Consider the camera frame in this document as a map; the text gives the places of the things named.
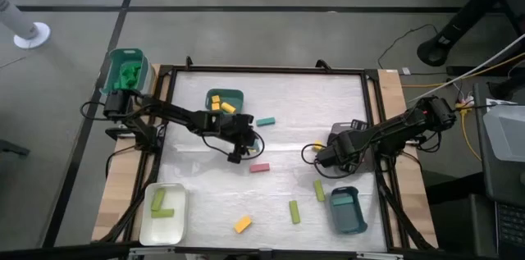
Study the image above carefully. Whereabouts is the black floor cable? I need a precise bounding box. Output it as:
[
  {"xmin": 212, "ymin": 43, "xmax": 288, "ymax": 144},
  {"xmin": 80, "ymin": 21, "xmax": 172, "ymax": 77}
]
[{"xmin": 377, "ymin": 23, "xmax": 440, "ymax": 71}]

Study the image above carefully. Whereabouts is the black table frame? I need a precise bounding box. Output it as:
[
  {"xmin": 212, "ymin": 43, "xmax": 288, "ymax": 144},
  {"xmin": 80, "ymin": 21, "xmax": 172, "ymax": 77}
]
[{"xmin": 147, "ymin": 62, "xmax": 438, "ymax": 253}]

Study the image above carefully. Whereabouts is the white cable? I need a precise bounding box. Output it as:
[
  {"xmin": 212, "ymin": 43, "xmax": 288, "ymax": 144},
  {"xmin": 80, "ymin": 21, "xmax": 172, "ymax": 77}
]
[{"xmin": 411, "ymin": 34, "xmax": 525, "ymax": 101}]

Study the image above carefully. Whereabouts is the black floor stand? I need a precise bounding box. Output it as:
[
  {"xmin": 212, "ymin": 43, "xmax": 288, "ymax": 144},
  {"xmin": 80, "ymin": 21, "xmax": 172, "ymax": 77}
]
[{"xmin": 416, "ymin": 0, "xmax": 525, "ymax": 67}]

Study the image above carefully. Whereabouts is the white plastic bin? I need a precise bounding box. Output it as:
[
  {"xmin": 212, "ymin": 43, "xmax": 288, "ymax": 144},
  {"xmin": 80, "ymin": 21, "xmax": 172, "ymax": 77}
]
[{"xmin": 138, "ymin": 181, "xmax": 189, "ymax": 247}]

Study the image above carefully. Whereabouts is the blue-grey plastic bin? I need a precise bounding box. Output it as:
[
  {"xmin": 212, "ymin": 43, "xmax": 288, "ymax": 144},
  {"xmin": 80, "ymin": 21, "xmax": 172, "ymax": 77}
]
[{"xmin": 327, "ymin": 185, "xmax": 368, "ymax": 235}]

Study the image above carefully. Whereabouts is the white pole stand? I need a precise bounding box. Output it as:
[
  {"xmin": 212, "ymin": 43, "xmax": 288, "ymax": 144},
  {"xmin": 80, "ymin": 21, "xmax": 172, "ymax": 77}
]
[{"xmin": 0, "ymin": 0, "xmax": 53, "ymax": 50}]

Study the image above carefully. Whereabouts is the white table sheet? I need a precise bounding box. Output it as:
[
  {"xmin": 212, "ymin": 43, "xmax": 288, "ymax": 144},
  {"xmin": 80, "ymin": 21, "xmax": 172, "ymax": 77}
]
[{"xmin": 157, "ymin": 71, "xmax": 387, "ymax": 252}]

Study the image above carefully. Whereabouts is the pile of green blocks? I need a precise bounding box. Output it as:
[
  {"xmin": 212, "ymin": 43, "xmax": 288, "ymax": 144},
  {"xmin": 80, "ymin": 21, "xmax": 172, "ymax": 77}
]
[{"xmin": 113, "ymin": 62, "xmax": 143, "ymax": 91}]

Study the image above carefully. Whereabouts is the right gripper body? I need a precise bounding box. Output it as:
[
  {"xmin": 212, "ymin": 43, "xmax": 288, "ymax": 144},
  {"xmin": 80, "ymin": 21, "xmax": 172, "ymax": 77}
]
[{"xmin": 317, "ymin": 130, "xmax": 362, "ymax": 169}]

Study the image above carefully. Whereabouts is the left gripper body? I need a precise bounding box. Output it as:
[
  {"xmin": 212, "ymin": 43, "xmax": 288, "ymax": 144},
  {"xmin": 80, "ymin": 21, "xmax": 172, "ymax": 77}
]
[{"xmin": 219, "ymin": 114, "xmax": 258, "ymax": 146}]

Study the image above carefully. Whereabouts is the clear grey plastic bin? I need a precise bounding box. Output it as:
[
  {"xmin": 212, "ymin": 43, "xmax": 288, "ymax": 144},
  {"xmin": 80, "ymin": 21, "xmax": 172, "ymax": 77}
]
[{"xmin": 331, "ymin": 122, "xmax": 377, "ymax": 173}]

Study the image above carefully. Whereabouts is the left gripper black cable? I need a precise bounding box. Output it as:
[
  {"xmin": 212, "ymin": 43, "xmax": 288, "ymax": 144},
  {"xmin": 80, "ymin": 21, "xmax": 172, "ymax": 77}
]
[{"xmin": 202, "ymin": 128, "xmax": 267, "ymax": 162}]

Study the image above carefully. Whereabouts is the grey metal bar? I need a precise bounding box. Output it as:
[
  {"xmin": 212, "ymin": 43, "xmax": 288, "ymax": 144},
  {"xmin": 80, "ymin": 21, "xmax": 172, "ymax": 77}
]
[{"xmin": 127, "ymin": 245, "xmax": 405, "ymax": 260}]

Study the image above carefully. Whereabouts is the black keyboard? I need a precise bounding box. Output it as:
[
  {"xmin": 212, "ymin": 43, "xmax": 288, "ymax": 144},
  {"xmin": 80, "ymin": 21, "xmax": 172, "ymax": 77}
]
[{"xmin": 494, "ymin": 200, "xmax": 525, "ymax": 259}]

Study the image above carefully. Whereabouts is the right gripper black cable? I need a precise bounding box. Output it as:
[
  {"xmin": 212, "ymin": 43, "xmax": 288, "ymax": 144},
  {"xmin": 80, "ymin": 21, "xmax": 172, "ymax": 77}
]
[{"xmin": 301, "ymin": 143, "xmax": 364, "ymax": 180}]

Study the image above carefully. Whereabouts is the long yellow rectangular block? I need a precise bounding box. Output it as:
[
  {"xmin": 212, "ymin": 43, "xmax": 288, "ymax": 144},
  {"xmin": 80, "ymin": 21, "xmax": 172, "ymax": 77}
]
[{"xmin": 233, "ymin": 215, "xmax": 253, "ymax": 235}]

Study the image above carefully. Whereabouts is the dark furniture foot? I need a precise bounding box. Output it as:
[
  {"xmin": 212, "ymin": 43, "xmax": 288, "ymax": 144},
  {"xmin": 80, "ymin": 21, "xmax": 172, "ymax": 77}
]
[{"xmin": 0, "ymin": 138, "xmax": 32, "ymax": 158}]

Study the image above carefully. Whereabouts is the black cable bundle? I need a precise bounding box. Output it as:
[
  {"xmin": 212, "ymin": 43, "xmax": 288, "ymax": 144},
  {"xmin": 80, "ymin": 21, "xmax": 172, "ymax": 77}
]
[
  {"xmin": 96, "ymin": 157, "xmax": 165, "ymax": 244},
  {"xmin": 375, "ymin": 169, "xmax": 436, "ymax": 251}
]

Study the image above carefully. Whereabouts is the power strip with plugs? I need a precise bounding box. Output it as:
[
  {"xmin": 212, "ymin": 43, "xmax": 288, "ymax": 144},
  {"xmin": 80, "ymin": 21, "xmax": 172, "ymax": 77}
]
[{"xmin": 454, "ymin": 94, "xmax": 475, "ymax": 116}]

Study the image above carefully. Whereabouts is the teal storage bin stack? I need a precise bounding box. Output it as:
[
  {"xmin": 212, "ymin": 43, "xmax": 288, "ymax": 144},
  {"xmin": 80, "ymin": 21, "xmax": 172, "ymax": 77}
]
[{"xmin": 101, "ymin": 48, "xmax": 157, "ymax": 96}]

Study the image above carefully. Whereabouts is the grey plastic box lid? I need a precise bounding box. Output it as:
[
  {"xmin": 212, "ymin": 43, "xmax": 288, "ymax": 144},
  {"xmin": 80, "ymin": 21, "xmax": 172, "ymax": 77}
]
[{"xmin": 482, "ymin": 103, "xmax": 525, "ymax": 163}]

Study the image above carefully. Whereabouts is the dark green small bin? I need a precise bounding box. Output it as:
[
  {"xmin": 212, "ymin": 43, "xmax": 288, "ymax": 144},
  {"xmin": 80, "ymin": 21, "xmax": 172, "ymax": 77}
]
[{"xmin": 204, "ymin": 88, "xmax": 245, "ymax": 114}]

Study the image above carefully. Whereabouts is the long yellow cable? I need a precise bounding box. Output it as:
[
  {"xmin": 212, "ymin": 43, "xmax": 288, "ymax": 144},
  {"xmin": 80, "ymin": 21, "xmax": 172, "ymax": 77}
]
[{"xmin": 401, "ymin": 52, "xmax": 525, "ymax": 89}]

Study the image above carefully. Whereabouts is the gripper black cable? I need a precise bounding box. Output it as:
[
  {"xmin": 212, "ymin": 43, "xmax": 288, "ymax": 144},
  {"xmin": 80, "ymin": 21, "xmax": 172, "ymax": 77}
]
[
  {"xmin": 202, "ymin": 128, "xmax": 267, "ymax": 162},
  {"xmin": 301, "ymin": 143, "xmax": 364, "ymax": 180}
]

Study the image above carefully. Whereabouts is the light green rectangular block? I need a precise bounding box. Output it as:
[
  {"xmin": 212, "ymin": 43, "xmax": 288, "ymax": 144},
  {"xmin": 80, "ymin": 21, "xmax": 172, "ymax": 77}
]
[
  {"xmin": 313, "ymin": 179, "xmax": 326, "ymax": 203},
  {"xmin": 288, "ymin": 199, "xmax": 302, "ymax": 225},
  {"xmin": 150, "ymin": 208, "xmax": 176, "ymax": 219},
  {"xmin": 150, "ymin": 187, "xmax": 167, "ymax": 212}
]

